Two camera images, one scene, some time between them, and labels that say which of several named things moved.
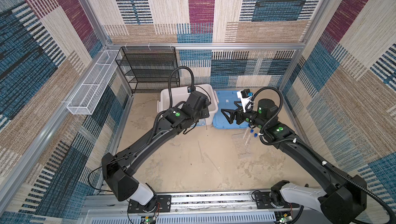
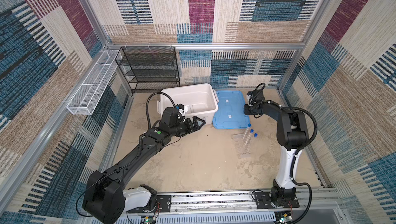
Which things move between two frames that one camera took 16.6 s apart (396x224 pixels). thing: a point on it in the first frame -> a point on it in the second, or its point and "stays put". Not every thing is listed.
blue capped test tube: x=255 y=136 stays put
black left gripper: x=205 y=114 -> x=193 y=126
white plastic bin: x=180 y=94 stays put
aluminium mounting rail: x=221 y=204 stays put
